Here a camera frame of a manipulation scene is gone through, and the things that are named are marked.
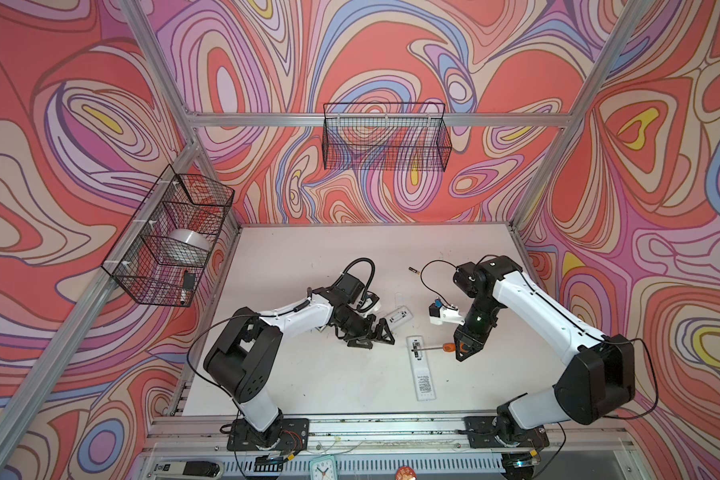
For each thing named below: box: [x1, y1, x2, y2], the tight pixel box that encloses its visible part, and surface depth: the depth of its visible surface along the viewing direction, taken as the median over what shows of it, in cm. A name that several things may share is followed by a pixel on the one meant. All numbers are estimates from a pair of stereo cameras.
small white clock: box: [309, 455, 338, 480], surface depth 69 cm
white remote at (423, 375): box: [406, 335, 437, 401], surface depth 85 cm
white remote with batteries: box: [384, 305, 414, 327], surface depth 95 cm
